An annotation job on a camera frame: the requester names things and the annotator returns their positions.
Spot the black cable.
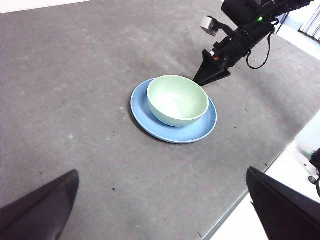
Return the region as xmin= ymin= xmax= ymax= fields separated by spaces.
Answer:
xmin=245 ymin=32 xmax=272 ymax=70

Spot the grey ribbed panel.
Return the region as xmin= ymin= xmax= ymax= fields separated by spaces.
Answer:
xmin=298 ymin=6 xmax=320 ymax=42

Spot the blue plate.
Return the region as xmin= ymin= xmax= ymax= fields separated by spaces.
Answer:
xmin=130 ymin=77 xmax=218 ymax=145

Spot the pale grey camera box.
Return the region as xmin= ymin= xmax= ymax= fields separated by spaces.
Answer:
xmin=200 ymin=15 xmax=219 ymax=38

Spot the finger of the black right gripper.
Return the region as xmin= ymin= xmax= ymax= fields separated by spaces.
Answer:
xmin=192 ymin=49 xmax=221 ymax=82
xmin=193 ymin=65 xmax=233 ymax=87

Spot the white base platform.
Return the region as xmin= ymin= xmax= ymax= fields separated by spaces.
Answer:
xmin=212 ymin=116 xmax=320 ymax=240

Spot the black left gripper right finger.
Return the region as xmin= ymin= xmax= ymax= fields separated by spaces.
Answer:
xmin=245 ymin=166 xmax=320 ymax=240

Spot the green bowl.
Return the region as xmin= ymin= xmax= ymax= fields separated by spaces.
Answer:
xmin=146 ymin=74 xmax=210 ymax=128

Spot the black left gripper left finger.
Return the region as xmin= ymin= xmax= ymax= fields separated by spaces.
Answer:
xmin=0 ymin=169 xmax=80 ymax=240

